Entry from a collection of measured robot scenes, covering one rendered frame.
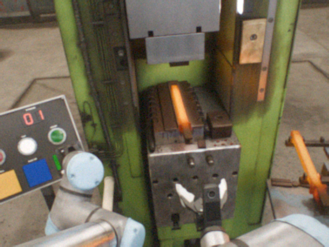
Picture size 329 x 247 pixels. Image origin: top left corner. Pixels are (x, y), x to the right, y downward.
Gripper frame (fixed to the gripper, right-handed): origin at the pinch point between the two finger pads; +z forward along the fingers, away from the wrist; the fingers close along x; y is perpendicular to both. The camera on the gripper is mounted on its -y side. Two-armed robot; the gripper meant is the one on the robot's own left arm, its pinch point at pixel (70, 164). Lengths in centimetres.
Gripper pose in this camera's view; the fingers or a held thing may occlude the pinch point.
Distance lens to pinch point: 101.0
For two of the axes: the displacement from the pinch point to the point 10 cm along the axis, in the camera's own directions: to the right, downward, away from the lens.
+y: -3.1, -9.5, -1.1
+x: -8.6, 3.2, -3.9
